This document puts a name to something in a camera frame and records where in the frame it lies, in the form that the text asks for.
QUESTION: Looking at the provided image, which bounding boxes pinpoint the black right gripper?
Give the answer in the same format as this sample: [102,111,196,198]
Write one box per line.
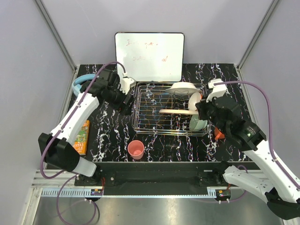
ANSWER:
[195,92,228,135]

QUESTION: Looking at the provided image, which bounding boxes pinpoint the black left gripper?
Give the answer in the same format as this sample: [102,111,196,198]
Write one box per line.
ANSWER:
[104,82,135,116]

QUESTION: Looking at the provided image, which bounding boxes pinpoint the orange ceramic mug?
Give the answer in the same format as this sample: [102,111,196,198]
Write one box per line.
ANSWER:
[214,127,225,140]

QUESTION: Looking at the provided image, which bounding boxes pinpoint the green ceramic bowl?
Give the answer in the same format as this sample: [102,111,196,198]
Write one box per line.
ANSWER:
[189,115,208,131]

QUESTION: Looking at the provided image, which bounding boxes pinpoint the orange and white bowl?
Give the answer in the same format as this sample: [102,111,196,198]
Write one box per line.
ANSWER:
[188,92,202,111]

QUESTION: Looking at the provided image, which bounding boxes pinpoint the pink and cream plate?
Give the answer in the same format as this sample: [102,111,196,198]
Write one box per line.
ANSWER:
[159,109,198,115]

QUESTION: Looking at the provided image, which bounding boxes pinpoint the pink plastic cup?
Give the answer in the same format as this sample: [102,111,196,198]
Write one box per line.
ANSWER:
[127,140,144,159]

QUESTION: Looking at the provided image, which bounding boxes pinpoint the white scalloped plate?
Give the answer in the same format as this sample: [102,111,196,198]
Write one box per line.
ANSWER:
[165,82,202,95]

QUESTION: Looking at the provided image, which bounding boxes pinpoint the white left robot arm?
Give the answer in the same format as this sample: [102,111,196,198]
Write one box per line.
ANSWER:
[38,69,136,186]

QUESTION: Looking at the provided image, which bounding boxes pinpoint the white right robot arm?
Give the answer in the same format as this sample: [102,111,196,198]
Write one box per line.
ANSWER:
[195,96,300,220]

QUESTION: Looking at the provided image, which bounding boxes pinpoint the white dry-erase board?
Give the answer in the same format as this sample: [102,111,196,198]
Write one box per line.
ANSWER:
[114,32,185,82]

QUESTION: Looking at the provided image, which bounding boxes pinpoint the blue headphones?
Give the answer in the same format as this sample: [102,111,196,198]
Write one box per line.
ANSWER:
[72,74,95,97]

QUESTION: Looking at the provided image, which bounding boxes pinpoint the orange children's book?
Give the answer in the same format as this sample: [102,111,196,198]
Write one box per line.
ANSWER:
[73,120,90,156]

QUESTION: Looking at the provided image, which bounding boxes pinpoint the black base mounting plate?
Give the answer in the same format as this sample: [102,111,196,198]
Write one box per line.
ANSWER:
[75,162,228,196]

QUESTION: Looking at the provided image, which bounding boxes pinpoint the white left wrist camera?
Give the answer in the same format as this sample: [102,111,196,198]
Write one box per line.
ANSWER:
[120,77,136,94]

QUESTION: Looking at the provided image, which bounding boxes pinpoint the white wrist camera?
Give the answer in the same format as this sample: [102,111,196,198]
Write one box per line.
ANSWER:
[206,78,227,102]
[120,77,136,94]

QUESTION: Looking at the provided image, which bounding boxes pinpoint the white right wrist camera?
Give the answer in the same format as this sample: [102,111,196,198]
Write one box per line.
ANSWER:
[206,78,227,102]

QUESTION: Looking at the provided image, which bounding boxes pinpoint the metal wire dish rack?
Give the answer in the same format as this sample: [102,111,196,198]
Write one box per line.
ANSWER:
[132,82,211,136]

